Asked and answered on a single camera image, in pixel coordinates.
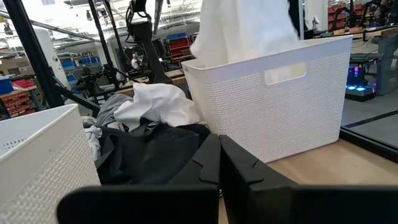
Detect blue storage bin shelf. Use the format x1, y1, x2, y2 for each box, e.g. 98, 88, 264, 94
58, 55, 101, 86

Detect black garment with grey print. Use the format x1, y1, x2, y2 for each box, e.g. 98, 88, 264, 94
94, 118, 211, 187

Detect white pillar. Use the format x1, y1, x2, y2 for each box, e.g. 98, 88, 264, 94
32, 27, 72, 91

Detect red parts bin shelf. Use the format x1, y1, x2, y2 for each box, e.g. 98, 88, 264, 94
0, 79, 38, 121

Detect dark grey garment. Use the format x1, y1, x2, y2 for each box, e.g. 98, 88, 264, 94
95, 93, 134, 128

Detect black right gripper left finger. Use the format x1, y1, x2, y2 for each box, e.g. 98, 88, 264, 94
57, 133, 222, 224

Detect white garment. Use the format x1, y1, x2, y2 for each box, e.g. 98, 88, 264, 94
189, 0, 302, 68
113, 82, 201, 132

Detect pale grey garment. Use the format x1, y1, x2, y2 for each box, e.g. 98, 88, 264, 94
81, 116, 103, 162

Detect black aluminium stand frame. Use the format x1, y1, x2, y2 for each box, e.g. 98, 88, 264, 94
2, 0, 102, 118

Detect white perforated plastic basket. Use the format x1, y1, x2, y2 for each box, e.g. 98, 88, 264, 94
181, 34, 354, 164
0, 103, 102, 224

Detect red storage bin rack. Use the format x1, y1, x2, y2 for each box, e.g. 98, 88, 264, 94
166, 32, 192, 62
328, 2, 364, 30

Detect computer with coloured lights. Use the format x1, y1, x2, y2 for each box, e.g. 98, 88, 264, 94
345, 54, 379, 103

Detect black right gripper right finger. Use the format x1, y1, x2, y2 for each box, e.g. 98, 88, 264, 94
219, 134, 398, 224

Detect black stand pole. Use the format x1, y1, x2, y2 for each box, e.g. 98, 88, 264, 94
86, 0, 122, 91

